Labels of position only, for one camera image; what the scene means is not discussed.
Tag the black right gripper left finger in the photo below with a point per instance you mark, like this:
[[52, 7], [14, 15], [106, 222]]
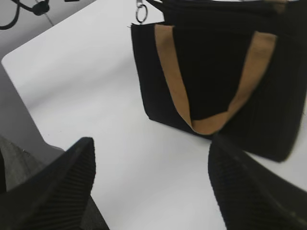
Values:
[[56, 197]]

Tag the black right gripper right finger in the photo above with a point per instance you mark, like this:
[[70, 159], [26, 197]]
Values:
[[250, 196]]

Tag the black tote bag brown handles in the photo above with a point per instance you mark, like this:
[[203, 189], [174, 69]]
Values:
[[236, 68]]

